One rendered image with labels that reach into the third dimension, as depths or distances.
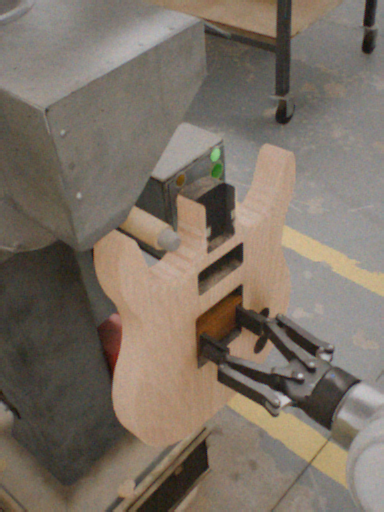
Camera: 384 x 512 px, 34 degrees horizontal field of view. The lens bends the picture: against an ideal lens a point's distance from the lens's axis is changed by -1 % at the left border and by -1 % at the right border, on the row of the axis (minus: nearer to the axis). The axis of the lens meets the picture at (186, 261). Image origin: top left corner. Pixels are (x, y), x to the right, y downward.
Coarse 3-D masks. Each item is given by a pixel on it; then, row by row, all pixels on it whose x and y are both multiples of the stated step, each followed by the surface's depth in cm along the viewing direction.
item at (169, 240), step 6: (162, 234) 73; (168, 234) 73; (174, 234) 73; (162, 240) 73; (168, 240) 73; (174, 240) 73; (180, 240) 74; (162, 246) 73; (168, 246) 73; (174, 246) 73
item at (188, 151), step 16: (192, 128) 114; (176, 144) 111; (192, 144) 110; (208, 144) 110; (224, 144) 112; (160, 160) 107; (176, 160) 107; (192, 160) 107; (208, 160) 110; (224, 160) 113; (160, 176) 104; (192, 176) 108; (224, 176) 116; (144, 192) 109; (160, 192) 105; (176, 192) 106; (144, 208) 112; (160, 208) 108; (176, 208) 109; (176, 224) 111; (160, 256) 118
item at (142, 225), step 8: (136, 208) 76; (128, 216) 75; (136, 216) 75; (144, 216) 75; (152, 216) 75; (128, 224) 75; (136, 224) 75; (144, 224) 74; (152, 224) 74; (160, 224) 74; (136, 232) 75; (144, 232) 74; (152, 232) 73; (160, 232) 73; (144, 240) 75; (152, 240) 73; (160, 248) 75
